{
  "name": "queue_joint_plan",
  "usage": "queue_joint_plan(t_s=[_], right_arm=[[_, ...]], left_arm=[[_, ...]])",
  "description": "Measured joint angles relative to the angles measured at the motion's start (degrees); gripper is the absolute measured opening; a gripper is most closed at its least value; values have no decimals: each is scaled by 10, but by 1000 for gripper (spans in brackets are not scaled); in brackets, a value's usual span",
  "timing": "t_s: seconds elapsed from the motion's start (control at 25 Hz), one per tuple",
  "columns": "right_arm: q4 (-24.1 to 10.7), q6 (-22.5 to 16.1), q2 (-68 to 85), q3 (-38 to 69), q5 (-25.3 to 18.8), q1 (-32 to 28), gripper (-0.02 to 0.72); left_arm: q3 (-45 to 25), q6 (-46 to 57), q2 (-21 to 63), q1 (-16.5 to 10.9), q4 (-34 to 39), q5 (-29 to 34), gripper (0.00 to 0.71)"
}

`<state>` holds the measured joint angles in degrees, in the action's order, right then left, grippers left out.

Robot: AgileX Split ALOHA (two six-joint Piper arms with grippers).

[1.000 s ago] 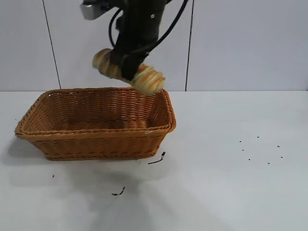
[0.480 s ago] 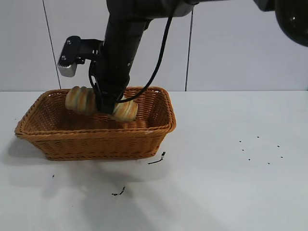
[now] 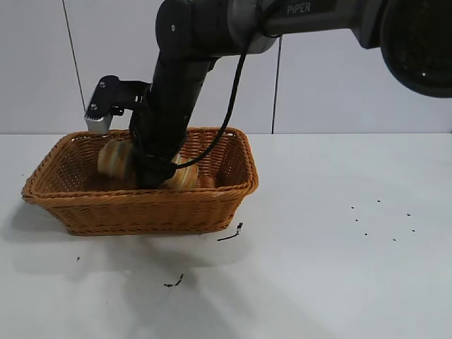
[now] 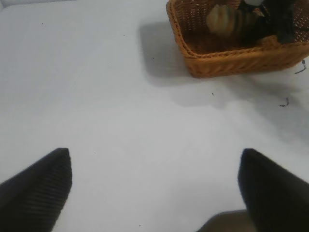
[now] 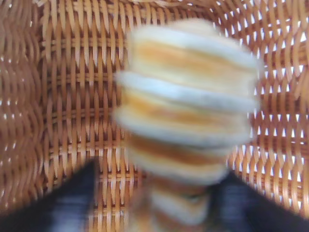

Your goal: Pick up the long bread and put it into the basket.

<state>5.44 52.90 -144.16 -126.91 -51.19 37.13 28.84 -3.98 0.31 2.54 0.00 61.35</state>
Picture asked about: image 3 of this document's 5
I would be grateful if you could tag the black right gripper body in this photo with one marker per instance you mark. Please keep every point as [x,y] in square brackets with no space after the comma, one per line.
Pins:
[164,120]

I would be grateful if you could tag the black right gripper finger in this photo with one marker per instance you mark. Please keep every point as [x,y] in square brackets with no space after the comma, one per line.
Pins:
[150,173]

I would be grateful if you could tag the long striped bread loaf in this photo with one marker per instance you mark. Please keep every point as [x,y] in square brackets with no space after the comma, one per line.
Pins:
[113,160]

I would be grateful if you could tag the black right Piper robot arm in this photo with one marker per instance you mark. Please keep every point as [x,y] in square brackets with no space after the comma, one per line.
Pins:
[197,28]

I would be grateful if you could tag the brown woven wicker basket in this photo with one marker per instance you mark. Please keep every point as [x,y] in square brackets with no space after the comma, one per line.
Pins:
[141,212]

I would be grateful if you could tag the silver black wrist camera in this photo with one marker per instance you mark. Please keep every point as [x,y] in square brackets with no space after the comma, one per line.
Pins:
[102,106]

